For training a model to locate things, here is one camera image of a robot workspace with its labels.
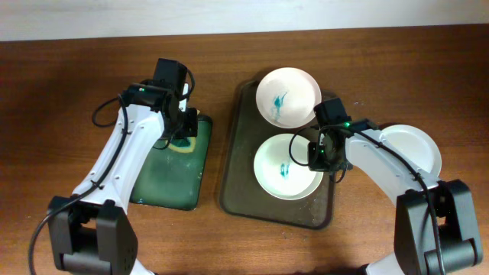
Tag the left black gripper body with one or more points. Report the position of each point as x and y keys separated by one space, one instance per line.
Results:
x=188 y=125

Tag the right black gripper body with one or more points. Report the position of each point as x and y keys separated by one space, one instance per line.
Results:
x=321 y=160

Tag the green and yellow sponge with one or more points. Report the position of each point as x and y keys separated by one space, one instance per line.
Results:
x=183 y=145

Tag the white plate green stain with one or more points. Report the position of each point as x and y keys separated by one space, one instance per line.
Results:
x=279 y=175

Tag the pale grey-blue plate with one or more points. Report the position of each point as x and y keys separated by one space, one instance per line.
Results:
x=416 y=145

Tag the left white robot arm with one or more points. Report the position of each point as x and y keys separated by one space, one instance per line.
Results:
x=89 y=231

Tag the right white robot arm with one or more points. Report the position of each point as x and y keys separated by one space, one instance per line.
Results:
x=436 y=228

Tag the green rectangular tray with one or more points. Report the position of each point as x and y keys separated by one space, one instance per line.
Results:
x=172 y=180

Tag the dark brown serving tray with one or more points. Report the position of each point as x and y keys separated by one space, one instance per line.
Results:
x=241 y=193

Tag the white plate pink rim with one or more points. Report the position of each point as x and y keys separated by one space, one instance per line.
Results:
x=285 y=97

